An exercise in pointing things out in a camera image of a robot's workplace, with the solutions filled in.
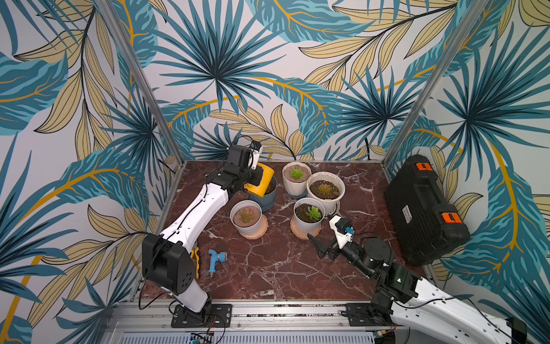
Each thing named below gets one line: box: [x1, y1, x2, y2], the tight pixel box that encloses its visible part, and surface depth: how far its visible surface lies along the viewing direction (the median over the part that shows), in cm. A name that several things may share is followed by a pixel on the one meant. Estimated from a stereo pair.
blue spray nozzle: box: [208, 249, 228, 278], surface depth 85 cm
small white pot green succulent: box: [290, 197, 326, 240], surface depth 91 cm
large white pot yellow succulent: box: [306, 171, 346, 217], surface depth 97 cm
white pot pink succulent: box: [229, 199, 269, 240], surface depth 90 cm
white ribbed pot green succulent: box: [282, 161, 312, 196], surface depth 102 cm
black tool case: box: [384, 154, 472, 267], surface depth 78 cm
